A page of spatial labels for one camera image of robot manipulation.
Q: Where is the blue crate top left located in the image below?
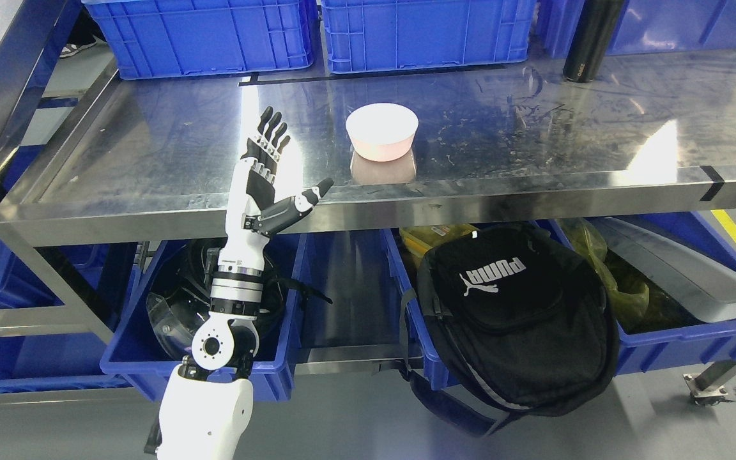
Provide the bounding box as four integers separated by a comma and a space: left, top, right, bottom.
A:
84, 1, 318, 81

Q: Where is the steel work table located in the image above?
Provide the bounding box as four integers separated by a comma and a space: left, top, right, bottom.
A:
0, 50, 736, 248

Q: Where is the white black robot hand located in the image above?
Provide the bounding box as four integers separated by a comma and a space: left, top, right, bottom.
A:
220, 107, 335, 267

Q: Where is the black puma backpack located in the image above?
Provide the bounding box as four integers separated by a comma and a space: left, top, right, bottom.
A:
397, 222, 621, 438

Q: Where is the pink ikea bowl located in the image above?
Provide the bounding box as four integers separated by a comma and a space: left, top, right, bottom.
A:
345, 103, 420, 162

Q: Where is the black helmet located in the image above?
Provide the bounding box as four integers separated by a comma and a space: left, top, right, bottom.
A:
146, 238, 333, 359

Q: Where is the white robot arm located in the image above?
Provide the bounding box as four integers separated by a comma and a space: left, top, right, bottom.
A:
155, 247, 265, 459

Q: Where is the blue bin lower right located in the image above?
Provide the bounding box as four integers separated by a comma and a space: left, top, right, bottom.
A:
547, 212, 736, 374

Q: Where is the black cylindrical bottle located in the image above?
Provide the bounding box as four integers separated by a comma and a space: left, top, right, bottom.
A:
562, 1, 625, 82

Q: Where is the blue crate top middle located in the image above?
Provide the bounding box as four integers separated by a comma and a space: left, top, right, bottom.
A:
321, 1, 537, 75

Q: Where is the steel shelf rack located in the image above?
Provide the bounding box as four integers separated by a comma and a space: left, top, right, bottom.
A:
0, 1, 82, 177

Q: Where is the blue bin with helmet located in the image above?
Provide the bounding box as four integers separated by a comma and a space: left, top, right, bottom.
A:
100, 235, 312, 402

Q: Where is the blue bin under backpack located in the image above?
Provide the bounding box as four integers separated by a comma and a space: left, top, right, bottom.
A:
379, 228, 459, 390

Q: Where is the yellow plastic bag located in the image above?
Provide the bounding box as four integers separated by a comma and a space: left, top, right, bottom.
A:
558, 218, 650, 332

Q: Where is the grey flat panel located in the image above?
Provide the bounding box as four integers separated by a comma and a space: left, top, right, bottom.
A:
591, 217, 736, 323

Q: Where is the blue crate top right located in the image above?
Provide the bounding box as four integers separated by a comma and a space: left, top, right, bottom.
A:
534, 1, 736, 59

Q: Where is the blue crate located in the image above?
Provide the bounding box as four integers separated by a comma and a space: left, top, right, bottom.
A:
321, 1, 537, 75
84, 1, 318, 81
534, 1, 736, 59

